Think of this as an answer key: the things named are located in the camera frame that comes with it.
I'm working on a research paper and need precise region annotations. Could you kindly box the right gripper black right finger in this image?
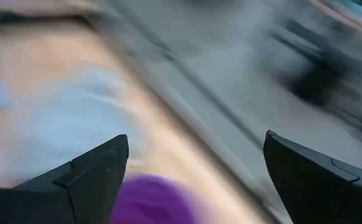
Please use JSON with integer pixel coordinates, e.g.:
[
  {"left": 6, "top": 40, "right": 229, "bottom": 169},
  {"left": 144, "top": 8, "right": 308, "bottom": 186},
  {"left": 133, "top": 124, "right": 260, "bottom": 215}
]
[{"left": 263, "top": 129, "right": 362, "bottom": 224}]

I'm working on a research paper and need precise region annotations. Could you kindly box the purple plastic bucket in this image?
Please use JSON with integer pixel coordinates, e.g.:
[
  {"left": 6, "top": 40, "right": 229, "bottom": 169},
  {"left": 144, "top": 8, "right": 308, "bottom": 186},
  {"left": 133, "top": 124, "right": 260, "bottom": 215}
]
[{"left": 110, "top": 173, "right": 207, "bottom": 224}]

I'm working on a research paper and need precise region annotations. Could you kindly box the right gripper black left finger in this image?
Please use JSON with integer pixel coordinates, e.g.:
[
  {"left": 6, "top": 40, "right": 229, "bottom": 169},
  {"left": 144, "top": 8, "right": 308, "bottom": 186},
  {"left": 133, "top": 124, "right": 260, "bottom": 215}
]
[{"left": 14, "top": 134, "right": 130, "bottom": 224}]

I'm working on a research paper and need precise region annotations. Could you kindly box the grey microfiber cloth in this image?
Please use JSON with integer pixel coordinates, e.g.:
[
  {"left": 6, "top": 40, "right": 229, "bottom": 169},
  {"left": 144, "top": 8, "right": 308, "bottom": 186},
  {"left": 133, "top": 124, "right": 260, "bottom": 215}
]
[{"left": 12, "top": 67, "right": 146, "bottom": 177}]

